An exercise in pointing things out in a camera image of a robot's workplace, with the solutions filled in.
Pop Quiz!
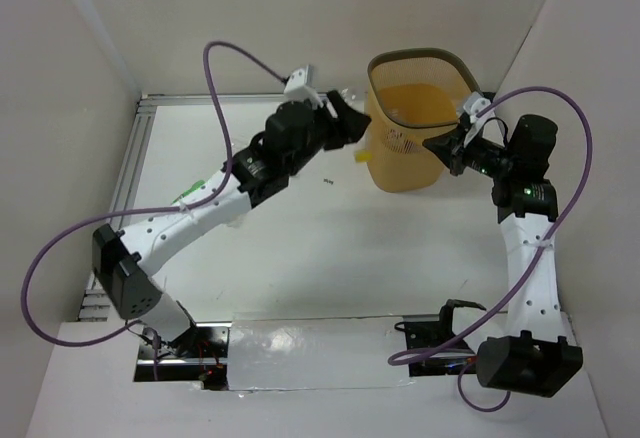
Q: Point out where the clear bottle red label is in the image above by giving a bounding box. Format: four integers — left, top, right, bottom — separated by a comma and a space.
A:
226, 214, 247, 229

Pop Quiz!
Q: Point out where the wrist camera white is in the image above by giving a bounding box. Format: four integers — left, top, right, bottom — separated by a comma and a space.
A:
284, 64, 323, 108
461, 92, 495, 148

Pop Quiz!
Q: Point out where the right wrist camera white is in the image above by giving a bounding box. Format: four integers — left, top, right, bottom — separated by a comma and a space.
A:
461, 92, 495, 148

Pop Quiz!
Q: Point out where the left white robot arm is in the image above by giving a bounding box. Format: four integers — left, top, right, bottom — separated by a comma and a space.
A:
92, 91, 371, 357

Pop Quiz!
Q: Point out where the aluminium frame rail back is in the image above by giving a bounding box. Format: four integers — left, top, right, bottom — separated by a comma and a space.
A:
137, 90, 496, 109

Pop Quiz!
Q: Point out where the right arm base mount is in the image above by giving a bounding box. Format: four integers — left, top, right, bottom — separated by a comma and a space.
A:
387, 308, 505, 377

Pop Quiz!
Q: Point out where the clear bottle orange label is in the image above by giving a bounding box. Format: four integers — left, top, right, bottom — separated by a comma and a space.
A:
341, 88, 371, 164

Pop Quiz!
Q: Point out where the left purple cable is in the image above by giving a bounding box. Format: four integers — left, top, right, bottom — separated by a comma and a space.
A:
20, 40, 291, 382

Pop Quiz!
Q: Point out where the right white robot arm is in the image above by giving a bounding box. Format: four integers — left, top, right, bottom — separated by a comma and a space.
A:
423, 115, 583, 398

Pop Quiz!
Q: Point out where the green plastic bottle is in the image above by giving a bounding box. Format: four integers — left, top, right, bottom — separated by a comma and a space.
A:
172, 180, 206, 204

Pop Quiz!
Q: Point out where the aluminium frame rail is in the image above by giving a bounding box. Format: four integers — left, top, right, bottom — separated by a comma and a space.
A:
137, 90, 496, 109
77, 99, 156, 322

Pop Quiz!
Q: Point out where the clear bottle blue label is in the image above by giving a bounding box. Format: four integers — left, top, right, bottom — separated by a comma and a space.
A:
385, 128, 420, 155

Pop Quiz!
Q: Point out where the orange mesh waste bin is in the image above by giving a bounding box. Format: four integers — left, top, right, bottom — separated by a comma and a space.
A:
365, 48, 480, 193

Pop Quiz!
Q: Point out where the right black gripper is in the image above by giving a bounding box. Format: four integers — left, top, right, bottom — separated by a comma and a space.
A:
424, 123, 517, 179

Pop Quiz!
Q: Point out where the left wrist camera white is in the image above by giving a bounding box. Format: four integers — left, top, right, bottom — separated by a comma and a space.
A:
284, 64, 323, 108

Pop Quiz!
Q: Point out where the aluminium frame rail left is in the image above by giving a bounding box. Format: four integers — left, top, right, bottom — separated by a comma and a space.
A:
77, 99, 156, 322

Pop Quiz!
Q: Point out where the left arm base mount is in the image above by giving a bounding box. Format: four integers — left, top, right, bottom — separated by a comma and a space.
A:
133, 322, 231, 391

